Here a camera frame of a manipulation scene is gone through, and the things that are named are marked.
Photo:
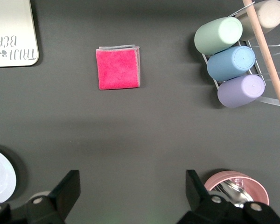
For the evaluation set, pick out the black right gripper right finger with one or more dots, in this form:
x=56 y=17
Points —
x=197 y=191

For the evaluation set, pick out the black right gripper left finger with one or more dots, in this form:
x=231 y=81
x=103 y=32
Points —
x=65 y=189

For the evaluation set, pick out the white round plate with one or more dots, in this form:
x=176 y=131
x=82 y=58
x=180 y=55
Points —
x=1 y=177

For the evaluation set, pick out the metal scoop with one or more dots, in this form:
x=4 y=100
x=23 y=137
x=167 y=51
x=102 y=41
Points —
x=233 y=193

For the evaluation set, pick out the pink bowl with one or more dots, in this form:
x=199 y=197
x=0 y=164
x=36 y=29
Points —
x=259 y=189

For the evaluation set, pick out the purple cup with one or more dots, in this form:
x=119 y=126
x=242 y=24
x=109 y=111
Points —
x=240 y=92

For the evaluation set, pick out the pink folded cloth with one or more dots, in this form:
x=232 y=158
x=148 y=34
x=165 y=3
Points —
x=117 y=70

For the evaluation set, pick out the blue cup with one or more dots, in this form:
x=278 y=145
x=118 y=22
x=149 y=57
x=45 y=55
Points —
x=231 y=63

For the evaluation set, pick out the green cup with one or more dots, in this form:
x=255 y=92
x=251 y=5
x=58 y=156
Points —
x=217 y=35

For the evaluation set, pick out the beige tray with bear print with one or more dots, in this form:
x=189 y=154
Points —
x=11 y=18

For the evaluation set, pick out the beige cup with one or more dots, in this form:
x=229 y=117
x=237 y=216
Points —
x=270 y=16

